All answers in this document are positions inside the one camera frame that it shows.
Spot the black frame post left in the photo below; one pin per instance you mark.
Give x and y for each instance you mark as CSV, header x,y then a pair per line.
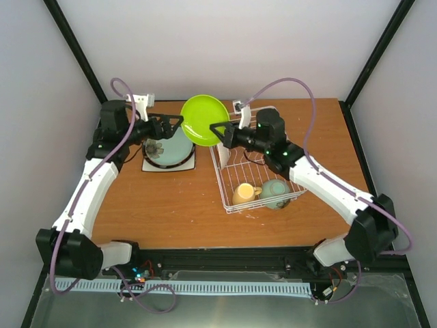
x,y
71,40

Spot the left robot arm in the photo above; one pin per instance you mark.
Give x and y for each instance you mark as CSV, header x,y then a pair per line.
x,y
67,248

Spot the white square plate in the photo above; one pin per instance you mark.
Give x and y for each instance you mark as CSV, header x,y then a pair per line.
x,y
187,164

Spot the black rimmed plate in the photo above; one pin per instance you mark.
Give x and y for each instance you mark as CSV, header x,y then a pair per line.
x,y
167,153

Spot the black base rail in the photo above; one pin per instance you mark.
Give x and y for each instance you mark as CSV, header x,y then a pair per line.
x,y
288,262

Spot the light blue cable duct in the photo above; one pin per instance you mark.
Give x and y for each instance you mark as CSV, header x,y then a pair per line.
x,y
194,288

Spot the teal flower plate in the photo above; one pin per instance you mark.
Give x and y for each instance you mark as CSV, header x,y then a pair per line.
x,y
167,152

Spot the black frame post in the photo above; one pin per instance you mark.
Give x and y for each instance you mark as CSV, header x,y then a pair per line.
x,y
71,40
379,49

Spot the yellow mug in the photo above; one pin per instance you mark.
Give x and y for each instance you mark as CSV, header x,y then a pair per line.
x,y
245,193

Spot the green celadon bowl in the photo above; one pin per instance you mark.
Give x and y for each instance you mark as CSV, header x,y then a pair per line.
x,y
275,188

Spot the floral patterned bowl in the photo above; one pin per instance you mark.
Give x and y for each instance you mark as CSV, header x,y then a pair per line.
x,y
223,154

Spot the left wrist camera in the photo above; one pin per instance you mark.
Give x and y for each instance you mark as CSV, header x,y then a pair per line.
x,y
142,103

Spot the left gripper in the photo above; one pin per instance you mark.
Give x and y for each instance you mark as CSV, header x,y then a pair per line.
x,y
164,131

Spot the lime green plate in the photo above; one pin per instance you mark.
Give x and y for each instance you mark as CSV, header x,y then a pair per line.
x,y
199,112

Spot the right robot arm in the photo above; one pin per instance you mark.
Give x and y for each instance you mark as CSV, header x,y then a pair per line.
x,y
370,218

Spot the black frame post right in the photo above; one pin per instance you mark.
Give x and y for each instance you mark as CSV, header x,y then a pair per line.
x,y
379,49

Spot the white wire dish rack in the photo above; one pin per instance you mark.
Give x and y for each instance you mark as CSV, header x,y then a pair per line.
x,y
259,177

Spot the metal sheet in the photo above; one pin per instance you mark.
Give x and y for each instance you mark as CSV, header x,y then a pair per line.
x,y
371,300

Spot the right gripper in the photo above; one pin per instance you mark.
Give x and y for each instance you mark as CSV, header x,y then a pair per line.
x,y
228,139

